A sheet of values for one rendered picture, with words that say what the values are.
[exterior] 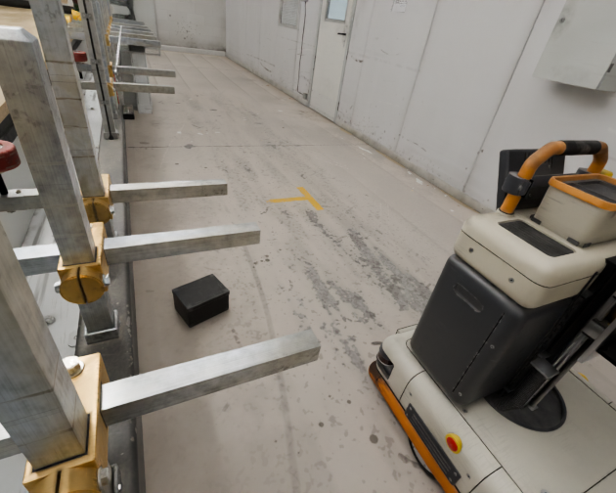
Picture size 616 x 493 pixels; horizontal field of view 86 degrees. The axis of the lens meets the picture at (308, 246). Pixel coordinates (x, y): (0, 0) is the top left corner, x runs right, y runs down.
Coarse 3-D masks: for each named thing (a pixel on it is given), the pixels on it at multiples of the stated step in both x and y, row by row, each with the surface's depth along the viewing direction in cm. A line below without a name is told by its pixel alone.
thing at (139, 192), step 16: (16, 192) 63; (32, 192) 64; (112, 192) 69; (128, 192) 70; (144, 192) 71; (160, 192) 73; (176, 192) 74; (192, 192) 76; (208, 192) 78; (224, 192) 79; (0, 208) 62; (16, 208) 63; (32, 208) 64
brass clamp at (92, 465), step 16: (96, 368) 35; (80, 384) 33; (96, 384) 33; (96, 400) 32; (96, 416) 31; (96, 432) 30; (96, 448) 29; (64, 464) 27; (80, 464) 28; (96, 464) 28; (32, 480) 26; (48, 480) 26; (64, 480) 26; (80, 480) 27; (96, 480) 28
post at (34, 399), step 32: (0, 224) 19; (0, 256) 18; (0, 288) 18; (0, 320) 19; (32, 320) 21; (0, 352) 20; (32, 352) 21; (0, 384) 21; (32, 384) 22; (64, 384) 25; (0, 416) 22; (32, 416) 24; (64, 416) 25; (32, 448) 25; (64, 448) 27
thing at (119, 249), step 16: (240, 224) 60; (256, 224) 60; (112, 240) 51; (128, 240) 52; (144, 240) 52; (160, 240) 53; (176, 240) 53; (192, 240) 54; (208, 240) 56; (224, 240) 57; (240, 240) 58; (256, 240) 60; (32, 256) 46; (48, 256) 46; (112, 256) 50; (128, 256) 51; (144, 256) 52; (160, 256) 54; (32, 272) 47; (48, 272) 48
